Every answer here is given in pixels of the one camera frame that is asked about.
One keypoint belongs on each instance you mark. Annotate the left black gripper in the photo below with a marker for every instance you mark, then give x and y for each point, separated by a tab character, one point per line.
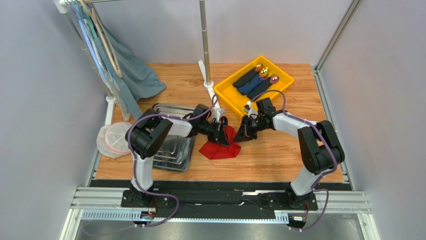
218	135

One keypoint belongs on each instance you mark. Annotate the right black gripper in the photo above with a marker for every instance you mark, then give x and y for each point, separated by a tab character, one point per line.
248	126

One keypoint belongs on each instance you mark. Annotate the red paper napkin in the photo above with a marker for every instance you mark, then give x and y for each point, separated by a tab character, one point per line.
216	151

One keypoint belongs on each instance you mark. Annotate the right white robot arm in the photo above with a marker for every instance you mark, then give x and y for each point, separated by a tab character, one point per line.
320	148

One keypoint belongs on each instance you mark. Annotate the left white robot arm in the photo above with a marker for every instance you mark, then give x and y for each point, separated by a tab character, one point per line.
145	138

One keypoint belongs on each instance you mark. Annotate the blue napkin roll gold spoon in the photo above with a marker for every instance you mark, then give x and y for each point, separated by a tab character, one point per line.
262	75

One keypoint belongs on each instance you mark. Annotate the black napkin roll purple spoon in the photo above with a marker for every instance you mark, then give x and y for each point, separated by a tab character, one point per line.
263	86

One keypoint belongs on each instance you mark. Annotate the black napkin roll gold spoon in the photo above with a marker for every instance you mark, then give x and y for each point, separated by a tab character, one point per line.
247	77

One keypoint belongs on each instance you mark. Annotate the yellow plastic bin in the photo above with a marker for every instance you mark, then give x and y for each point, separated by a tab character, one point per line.
234	100

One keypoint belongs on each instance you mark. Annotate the metal tray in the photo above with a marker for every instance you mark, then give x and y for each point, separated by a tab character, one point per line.
176	152

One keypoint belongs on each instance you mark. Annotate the metal pole white base stand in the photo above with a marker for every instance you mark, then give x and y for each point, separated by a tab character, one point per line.
204	65

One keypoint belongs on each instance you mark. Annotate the grey-blue hanging cloth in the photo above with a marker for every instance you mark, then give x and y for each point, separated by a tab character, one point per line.
139	81

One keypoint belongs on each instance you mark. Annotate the white pink mesh cover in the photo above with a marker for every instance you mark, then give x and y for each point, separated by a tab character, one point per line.
111	140

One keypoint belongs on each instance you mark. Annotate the wooden clothes hanger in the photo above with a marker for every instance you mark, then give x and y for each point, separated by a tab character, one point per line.
93	14

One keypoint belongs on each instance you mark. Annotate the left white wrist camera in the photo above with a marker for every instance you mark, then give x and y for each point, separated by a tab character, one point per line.
221	112

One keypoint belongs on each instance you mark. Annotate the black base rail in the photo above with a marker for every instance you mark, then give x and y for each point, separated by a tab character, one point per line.
212	199

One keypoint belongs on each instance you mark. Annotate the aluminium frame post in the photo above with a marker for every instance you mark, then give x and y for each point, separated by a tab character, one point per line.
343	24

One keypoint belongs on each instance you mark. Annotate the white clothes rack post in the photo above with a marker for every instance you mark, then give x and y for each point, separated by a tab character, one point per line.
110	98

